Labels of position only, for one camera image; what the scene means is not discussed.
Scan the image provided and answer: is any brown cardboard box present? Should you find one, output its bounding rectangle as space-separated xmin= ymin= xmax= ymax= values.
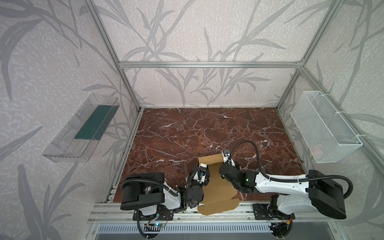
xmin=198 ymin=154 xmax=240 ymax=216

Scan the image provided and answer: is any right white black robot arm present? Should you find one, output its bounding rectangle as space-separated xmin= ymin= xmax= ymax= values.
xmin=219 ymin=162 xmax=347 ymax=220

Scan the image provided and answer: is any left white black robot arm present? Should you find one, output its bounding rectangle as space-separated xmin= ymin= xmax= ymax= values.
xmin=120 ymin=164 xmax=210 ymax=217

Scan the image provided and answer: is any small green lit circuit board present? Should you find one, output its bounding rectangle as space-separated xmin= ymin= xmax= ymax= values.
xmin=145 ymin=222 xmax=167 ymax=232

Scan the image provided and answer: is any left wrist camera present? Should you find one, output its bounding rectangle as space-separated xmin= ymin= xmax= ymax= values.
xmin=194 ymin=164 xmax=210 ymax=186

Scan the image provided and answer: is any white wire mesh basket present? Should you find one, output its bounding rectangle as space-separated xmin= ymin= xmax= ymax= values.
xmin=291 ymin=91 xmax=363 ymax=164

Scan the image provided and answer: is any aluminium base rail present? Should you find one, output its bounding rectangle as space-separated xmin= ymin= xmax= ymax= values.
xmin=87 ymin=201 xmax=334 ymax=224

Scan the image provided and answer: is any right black corrugated cable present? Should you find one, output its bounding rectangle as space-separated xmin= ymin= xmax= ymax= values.
xmin=229 ymin=140 xmax=354 ymax=200

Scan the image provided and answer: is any clear acrylic wall tray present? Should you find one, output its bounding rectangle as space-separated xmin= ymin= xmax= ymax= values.
xmin=43 ymin=94 xmax=120 ymax=163

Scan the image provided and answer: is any aluminium frame structure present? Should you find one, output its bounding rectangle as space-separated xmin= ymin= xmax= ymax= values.
xmin=82 ymin=1 xmax=384 ymax=171

